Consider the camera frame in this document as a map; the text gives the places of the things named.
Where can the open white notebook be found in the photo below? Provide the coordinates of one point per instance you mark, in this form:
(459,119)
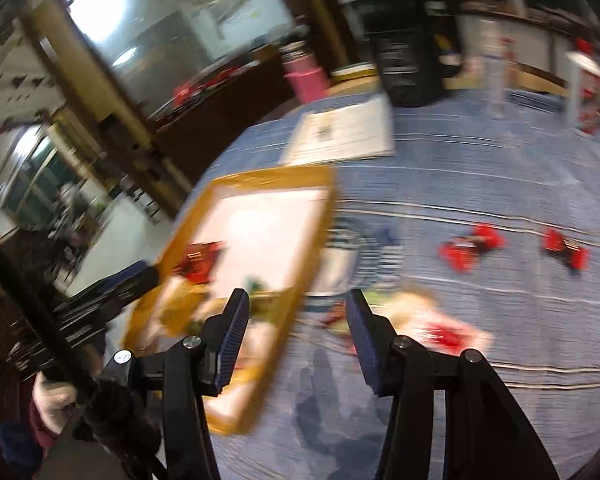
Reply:
(340,130)

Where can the green snack packet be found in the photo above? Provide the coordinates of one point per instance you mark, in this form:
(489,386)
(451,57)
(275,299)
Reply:
(257,290)

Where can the blue plaid tablecloth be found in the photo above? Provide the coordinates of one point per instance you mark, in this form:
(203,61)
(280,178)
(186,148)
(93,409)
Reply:
(480,185)

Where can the gold cardboard box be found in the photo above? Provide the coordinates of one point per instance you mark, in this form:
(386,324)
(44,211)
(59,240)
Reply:
(260,230)

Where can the small dark red snack packet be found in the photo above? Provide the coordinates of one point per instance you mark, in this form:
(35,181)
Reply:
(335,317)

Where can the red snack packet gold print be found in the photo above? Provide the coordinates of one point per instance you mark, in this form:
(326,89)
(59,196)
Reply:
(200,260)

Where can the white liquor bottle red label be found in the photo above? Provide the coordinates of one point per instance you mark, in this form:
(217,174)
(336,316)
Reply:
(582,85)

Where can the yellow cracker packet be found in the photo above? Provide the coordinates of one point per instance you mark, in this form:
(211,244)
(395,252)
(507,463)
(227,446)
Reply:
(180,310)

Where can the clear brown biscuit packet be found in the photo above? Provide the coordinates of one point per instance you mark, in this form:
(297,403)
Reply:
(430,327)

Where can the red wrapped candy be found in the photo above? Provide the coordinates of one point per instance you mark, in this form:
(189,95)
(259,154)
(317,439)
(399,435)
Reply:
(470,250)
(565,249)

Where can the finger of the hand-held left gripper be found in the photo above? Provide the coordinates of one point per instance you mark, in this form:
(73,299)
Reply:
(130,280)

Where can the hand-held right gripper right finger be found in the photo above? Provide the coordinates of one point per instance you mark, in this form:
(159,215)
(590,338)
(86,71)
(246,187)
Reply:
(365,347)

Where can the pink sleeved bottle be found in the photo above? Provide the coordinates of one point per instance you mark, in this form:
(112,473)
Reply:
(305,77)

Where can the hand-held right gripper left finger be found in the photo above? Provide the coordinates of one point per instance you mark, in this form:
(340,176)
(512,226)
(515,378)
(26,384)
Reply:
(230,342)

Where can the person's left hand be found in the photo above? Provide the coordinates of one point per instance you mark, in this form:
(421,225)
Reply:
(52,402)

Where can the white spray bottle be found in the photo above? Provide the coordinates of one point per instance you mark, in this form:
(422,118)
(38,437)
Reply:
(495,70)

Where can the glass cabinet door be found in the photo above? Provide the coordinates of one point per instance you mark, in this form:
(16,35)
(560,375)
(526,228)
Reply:
(180,25)

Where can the black electric kettle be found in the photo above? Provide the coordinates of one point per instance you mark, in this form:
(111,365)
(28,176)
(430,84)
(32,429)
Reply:
(405,50)

